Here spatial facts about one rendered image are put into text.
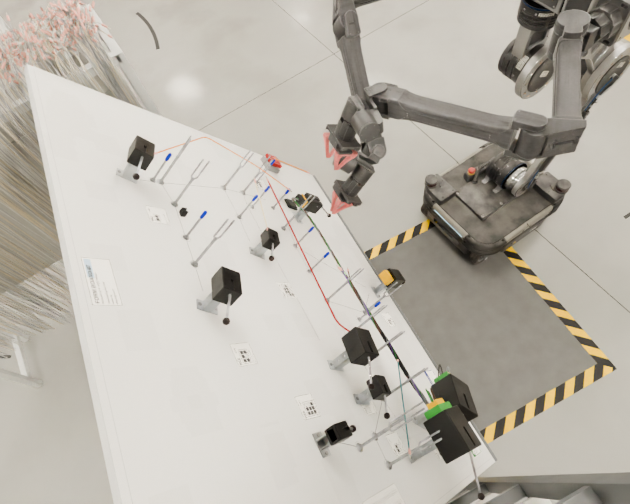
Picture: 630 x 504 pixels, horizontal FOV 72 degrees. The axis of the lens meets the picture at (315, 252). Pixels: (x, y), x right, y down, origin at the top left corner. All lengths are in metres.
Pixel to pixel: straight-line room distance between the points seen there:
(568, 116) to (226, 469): 0.98
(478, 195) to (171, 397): 2.05
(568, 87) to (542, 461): 1.67
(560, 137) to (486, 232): 1.35
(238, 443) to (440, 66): 3.17
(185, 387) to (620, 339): 2.24
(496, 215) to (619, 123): 1.24
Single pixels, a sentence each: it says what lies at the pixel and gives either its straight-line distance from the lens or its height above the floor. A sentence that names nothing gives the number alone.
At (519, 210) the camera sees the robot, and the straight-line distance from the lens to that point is 2.51.
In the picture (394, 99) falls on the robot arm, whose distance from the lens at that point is 1.16.
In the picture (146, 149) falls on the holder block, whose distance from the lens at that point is 1.00.
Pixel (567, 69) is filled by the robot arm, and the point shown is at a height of 1.48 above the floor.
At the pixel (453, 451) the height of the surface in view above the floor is 1.26.
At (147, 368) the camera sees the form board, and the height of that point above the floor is 1.63.
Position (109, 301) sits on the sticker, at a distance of 0.79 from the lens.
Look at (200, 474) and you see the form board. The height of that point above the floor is 1.60.
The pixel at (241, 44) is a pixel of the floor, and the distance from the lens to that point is 4.05.
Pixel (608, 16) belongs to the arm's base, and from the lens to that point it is 1.45.
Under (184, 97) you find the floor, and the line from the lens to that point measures 3.75.
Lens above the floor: 2.26
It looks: 61 degrees down
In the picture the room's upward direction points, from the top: 16 degrees counter-clockwise
